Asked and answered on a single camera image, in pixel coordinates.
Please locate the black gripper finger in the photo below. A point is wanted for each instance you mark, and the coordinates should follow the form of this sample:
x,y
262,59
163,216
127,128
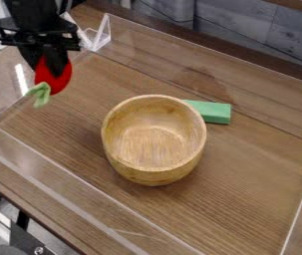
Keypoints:
x,y
56,59
31,54

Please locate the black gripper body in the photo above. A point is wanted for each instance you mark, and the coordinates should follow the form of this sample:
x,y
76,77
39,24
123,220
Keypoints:
x,y
35,25

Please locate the red plush fruit green leaf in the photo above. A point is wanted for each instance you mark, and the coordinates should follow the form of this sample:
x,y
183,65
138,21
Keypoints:
x,y
48,85

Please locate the wooden bowl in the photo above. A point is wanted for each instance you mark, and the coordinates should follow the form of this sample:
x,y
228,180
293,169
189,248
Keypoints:
x,y
154,138

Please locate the green sponge block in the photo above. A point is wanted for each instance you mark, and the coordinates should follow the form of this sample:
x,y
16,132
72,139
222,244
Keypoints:
x,y
216,113

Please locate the black metal device base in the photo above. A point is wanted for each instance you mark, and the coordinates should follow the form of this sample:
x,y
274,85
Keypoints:
x,y
26,242

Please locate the clear acrylic corner bracket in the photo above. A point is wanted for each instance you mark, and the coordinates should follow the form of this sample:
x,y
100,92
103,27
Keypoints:
x,y
95,39

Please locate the clear acrylic tray enclosure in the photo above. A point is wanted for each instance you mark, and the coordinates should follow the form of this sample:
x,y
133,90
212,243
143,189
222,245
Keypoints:
x,y
234,207

